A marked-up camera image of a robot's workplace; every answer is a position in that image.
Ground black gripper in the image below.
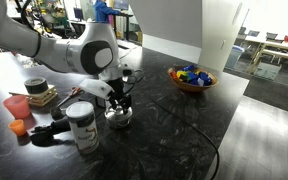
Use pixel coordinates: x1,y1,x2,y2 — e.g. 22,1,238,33
107,77,133,114

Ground small silver pot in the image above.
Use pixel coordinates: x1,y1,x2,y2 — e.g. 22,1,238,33
105,113,134,130

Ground white sugar canister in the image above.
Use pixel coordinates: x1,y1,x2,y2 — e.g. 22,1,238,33
65,101,100,155

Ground small metal measuring cup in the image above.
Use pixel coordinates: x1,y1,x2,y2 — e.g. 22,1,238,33
49,105,67,121

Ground yellow toy block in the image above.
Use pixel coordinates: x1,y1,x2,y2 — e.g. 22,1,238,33
176,70,188,79

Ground wooden bowl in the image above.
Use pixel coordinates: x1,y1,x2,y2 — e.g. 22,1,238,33
167,64,219,93

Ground wooden slat trivet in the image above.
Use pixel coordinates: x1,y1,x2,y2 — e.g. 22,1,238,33
27,84,59,108

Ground blue toy block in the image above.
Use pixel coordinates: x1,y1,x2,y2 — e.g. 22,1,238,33
186,72,200,82
198,71,214,86
182,64,196,72

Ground person in blue top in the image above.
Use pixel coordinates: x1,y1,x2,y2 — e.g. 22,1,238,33
93,0,122,24

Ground grey and white partition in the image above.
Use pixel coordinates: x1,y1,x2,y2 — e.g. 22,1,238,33
129,0,244,72

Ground computer monitor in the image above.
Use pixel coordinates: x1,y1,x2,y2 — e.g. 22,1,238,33
113,0,130,11

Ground large red cup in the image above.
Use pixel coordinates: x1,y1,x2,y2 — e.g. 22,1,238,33
2,94,32,120

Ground small orange cup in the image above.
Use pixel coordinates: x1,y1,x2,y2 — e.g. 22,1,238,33
8,119,28,137

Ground blue trash bin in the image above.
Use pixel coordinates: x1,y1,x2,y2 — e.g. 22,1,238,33
225,44,245,70

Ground grey plastic crate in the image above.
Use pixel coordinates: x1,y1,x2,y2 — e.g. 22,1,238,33
253,61,283,81

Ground light wood table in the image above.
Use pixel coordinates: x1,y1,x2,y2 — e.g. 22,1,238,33
244,34,288,74

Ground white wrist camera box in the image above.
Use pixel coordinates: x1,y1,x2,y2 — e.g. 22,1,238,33
78,78,116,100

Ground orange handled scissors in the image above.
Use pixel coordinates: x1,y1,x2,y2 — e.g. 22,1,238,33
55,86,84,108

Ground black cable on counter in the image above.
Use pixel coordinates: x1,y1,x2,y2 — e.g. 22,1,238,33
140,94,221,180

